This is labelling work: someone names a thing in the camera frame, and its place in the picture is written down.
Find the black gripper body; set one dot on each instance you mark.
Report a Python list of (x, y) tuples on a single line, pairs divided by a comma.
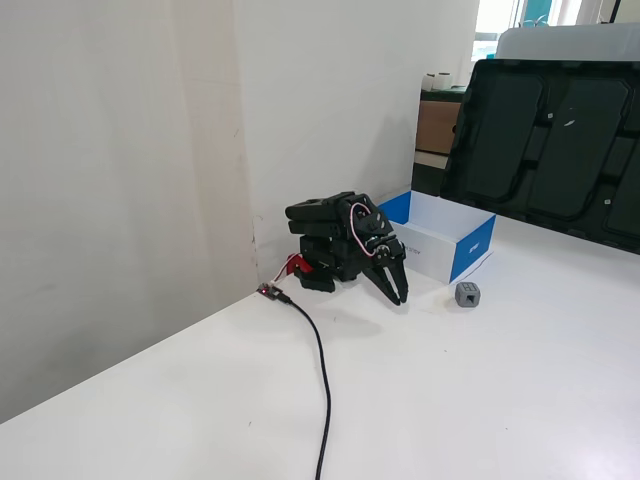
[(389, 259)]

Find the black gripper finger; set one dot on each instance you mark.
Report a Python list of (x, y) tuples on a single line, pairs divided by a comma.
[(382, 287), (401, 285)]

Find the gray lettered block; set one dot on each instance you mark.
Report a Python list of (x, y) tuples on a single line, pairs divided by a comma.
[(468, 295)]

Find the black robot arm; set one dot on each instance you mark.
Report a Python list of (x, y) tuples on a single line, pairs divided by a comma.
[(320, 225)]

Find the blue and white cardboard box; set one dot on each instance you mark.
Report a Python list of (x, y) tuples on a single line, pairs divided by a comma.
[(440, 250)]

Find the red table clamp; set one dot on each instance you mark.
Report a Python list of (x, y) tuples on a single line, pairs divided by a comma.
[(299, 264)]

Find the small controller board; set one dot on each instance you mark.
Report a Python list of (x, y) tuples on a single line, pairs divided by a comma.
[(270, 291)]

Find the brown cabinet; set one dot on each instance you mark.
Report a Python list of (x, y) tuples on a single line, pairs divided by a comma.
[(437, 127)]

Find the white cup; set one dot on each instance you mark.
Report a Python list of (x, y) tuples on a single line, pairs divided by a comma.
[(430, 81), (445, 81)]

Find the large black plastic tray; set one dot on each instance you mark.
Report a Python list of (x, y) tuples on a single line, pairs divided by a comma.
[(545, 145)]

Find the white translucent storage bin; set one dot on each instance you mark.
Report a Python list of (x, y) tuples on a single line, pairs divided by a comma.
[(565, 42)]

